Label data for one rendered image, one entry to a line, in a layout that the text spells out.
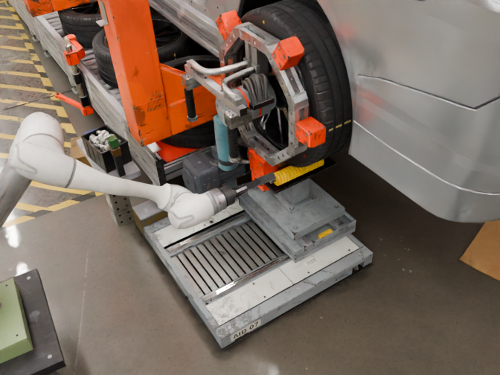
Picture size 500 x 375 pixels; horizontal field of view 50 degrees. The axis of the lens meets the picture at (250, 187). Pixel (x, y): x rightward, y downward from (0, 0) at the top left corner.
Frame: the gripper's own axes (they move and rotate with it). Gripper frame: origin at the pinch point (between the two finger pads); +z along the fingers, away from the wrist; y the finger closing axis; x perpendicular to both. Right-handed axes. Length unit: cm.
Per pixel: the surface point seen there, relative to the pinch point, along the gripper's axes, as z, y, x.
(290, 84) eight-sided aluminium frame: 10.7, 27.8, 26.5
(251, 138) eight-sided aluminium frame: 10.9, -20.1, 19.1
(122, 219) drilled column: -42, -97, 13
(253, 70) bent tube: 6.6, 14.6, 38.7
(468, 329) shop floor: 54, 5, -93
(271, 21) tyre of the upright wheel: 17, 23, 51
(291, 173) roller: 17.0, -11.9, -2.2
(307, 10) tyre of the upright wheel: 31, 27, 50
